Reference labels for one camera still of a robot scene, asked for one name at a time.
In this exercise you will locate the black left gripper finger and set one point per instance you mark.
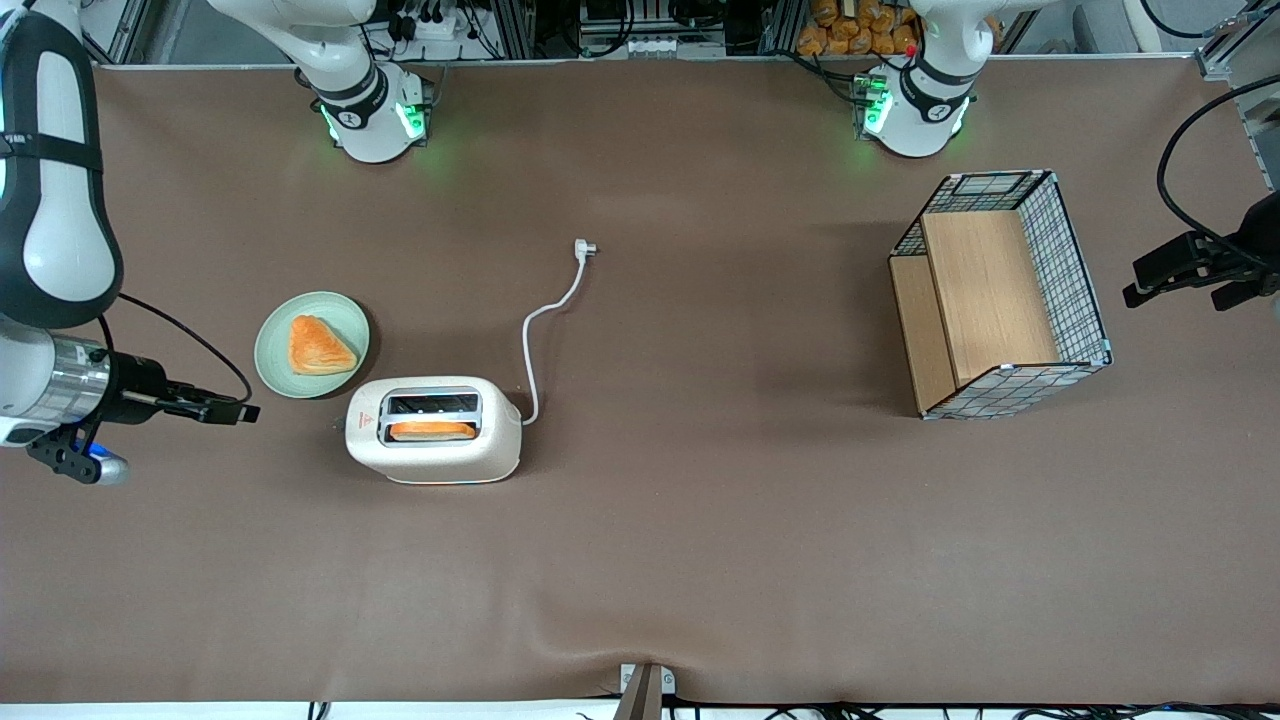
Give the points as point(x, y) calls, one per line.
point(1240, 296)
point(1175, 262)

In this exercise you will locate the white terminal block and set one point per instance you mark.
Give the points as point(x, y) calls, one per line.
point(660, 46)

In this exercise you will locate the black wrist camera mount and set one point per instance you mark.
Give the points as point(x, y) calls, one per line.
point(75, 460)

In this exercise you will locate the orange toast slice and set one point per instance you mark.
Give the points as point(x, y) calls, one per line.
point(430, 431)

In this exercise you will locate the dark aluminium frame struts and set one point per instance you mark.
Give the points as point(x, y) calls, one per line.
point(125, 35)

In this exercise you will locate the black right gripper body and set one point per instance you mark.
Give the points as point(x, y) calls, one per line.
point(137, 384)

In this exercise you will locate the light wooden step shelf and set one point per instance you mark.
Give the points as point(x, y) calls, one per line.
point(985, 300)

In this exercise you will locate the pale green round plate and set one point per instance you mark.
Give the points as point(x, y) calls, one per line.
point(275, 365)

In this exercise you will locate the white two-slot toaster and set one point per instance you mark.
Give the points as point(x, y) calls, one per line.
point(440, 460)

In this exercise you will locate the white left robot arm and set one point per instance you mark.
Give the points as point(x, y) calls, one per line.
point(915, 120)

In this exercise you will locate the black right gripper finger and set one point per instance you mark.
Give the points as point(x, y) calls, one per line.
point(225, 411)
point(200, 394)

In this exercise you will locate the silver aluminium frame profile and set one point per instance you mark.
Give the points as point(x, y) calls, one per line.
point(1255, 120)

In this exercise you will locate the bag of bread rolls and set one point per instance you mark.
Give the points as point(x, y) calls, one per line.
point(850, 30)

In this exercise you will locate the white power strip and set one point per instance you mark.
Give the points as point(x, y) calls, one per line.
point(440, 27)

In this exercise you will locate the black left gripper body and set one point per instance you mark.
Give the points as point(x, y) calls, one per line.
point(1262, 232)

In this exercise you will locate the metal table edge clamp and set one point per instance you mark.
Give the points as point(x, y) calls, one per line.
point(645, 695)

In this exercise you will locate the brown table mat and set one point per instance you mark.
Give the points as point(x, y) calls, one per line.
point(700, 550)

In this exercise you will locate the triangular golden pastry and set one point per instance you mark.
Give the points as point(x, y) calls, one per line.
point(318, 348)

